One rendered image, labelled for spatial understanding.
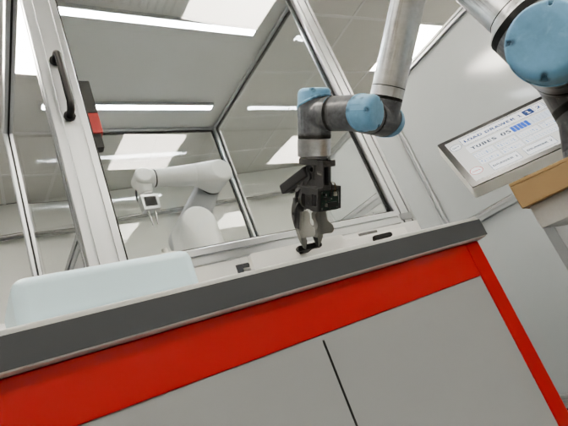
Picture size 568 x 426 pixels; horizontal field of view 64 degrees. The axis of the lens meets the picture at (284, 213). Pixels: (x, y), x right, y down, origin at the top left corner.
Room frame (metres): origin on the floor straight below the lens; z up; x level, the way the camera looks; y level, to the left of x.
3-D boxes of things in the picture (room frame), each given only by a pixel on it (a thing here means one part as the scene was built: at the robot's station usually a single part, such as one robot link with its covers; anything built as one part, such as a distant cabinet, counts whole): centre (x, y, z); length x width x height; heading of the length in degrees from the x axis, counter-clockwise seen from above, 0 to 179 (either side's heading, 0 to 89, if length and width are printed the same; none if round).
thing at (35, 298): (0.40, 0.18, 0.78); 0.15 x 0.10 x 0.04; 129
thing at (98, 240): (1.57, 0.29, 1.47); 1.02 x 0.95 x 1.04; 127
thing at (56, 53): (0.89, 0.37, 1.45); 0.05 x 0.03 x 0.19; 37
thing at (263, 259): (1.11, 0.00, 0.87); 0.29 x 0.02 x 0.11; 127
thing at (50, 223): (1.27, 0.69, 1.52); 0.87 x 0.01 x 0.86; 37
